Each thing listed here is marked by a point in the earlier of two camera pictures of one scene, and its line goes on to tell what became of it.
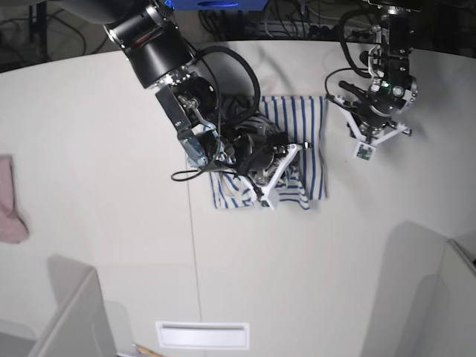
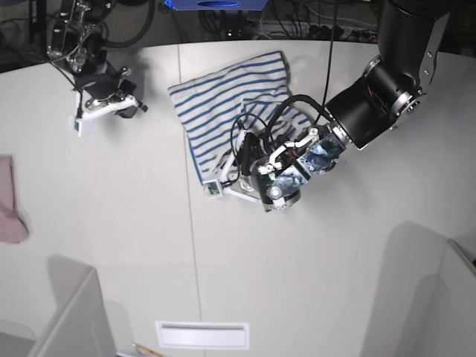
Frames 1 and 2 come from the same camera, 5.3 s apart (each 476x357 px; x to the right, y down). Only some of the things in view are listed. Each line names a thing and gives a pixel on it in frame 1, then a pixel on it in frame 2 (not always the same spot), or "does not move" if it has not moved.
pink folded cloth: (13, 229) does not move
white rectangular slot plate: (176, 335) does not move
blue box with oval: (217, 5) does not move
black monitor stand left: (39, 29) does not move
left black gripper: (256, 152) to (103, 81)
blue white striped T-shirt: (303, 119) to (220, 108)
